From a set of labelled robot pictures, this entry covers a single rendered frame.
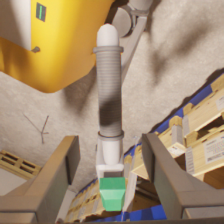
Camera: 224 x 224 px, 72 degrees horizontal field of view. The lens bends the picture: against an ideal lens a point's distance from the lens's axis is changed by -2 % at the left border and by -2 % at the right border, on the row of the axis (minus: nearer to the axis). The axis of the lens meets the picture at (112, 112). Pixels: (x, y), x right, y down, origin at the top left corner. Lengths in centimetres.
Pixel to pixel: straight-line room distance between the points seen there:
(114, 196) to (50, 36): 68
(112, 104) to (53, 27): 59
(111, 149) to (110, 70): 11
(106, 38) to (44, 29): 58
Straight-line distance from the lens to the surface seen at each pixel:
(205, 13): 156
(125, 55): 60
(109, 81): 21
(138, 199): 224
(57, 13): 73
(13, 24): 87
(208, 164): 111
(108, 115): 22
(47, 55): 83
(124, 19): 110
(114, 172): 26
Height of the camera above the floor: 149
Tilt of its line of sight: 44 degrees down
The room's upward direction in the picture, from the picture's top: 159 degrees counter-clockwise
